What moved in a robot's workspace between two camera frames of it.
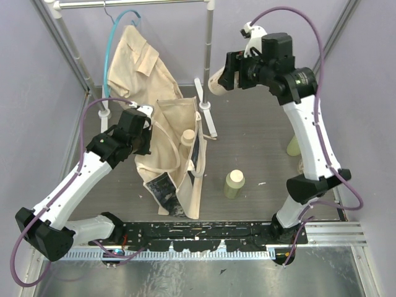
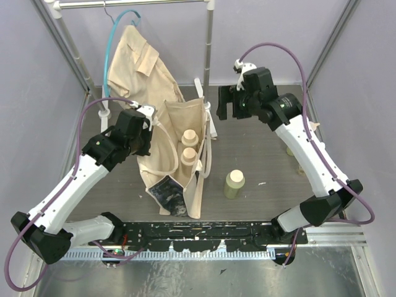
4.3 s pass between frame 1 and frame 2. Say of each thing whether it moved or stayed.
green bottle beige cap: stayed
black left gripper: stayed
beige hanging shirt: stayed
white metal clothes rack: stayed
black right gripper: moved
